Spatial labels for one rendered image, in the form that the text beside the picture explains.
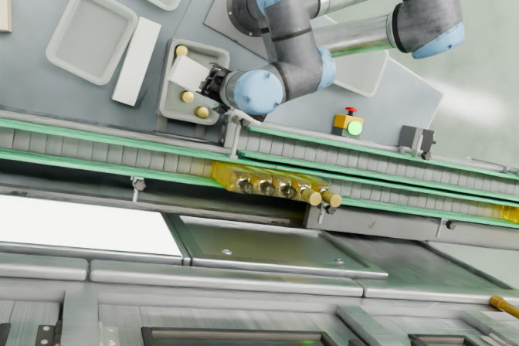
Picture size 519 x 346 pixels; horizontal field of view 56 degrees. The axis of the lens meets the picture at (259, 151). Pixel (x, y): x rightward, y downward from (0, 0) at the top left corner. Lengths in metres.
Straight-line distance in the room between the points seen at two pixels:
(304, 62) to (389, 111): 0.95
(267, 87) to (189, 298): 0.39
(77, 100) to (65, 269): 0.69
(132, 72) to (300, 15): 0.67
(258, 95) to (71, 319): 0.44
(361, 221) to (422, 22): 0.75
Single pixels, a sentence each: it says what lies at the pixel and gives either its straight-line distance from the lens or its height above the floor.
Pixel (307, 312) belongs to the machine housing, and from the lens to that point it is 0.98.
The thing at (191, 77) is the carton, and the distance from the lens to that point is 1.13.
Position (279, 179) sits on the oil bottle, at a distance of 1.25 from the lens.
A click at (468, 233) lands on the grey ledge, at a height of 0.88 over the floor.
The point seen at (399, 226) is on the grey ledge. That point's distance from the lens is 1.74.
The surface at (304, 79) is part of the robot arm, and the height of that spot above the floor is 1.43.
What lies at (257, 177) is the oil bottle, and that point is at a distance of 1.22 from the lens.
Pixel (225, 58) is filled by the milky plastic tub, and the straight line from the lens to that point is 1.43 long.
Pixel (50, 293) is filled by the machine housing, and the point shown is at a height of 1.43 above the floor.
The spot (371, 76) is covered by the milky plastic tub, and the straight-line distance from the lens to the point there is 1.69.
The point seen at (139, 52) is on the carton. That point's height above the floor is 0.81.
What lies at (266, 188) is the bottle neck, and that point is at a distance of 1.18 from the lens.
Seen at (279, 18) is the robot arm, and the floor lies 1.42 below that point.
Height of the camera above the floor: 2.21
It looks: 68 degrees down
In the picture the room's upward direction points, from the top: 115 degrees clockwise
